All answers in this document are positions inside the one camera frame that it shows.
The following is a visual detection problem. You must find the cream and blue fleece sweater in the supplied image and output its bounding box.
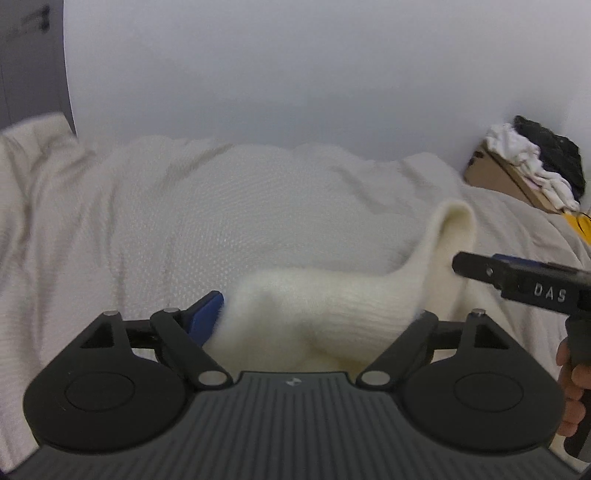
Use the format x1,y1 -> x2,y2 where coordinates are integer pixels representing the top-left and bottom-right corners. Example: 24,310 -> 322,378
203,198 -> 514,373

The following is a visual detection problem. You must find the grey bedroom door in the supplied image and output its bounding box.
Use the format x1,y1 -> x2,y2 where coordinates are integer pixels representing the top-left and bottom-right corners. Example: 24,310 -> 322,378
1,0 -> 74,128

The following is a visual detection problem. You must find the person's right hand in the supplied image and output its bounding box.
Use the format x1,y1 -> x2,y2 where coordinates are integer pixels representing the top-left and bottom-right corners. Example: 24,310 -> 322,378
556,339 -> 590,437

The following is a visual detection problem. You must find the yellow cloth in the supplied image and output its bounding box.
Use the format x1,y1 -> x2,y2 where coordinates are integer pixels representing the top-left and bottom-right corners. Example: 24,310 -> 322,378
563,212 -> 591,245

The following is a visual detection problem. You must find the cardboard box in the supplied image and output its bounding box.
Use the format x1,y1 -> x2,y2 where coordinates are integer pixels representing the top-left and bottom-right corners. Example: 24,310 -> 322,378
464,143 -> 561,214

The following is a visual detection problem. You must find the white crumpled cloth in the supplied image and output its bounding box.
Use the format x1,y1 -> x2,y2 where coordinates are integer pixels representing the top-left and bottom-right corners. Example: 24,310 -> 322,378
485,123 -> 580,212

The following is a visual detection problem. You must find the grey bed duvet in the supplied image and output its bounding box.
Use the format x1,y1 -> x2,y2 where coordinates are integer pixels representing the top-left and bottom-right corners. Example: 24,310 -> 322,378
1,114 -> 590,470

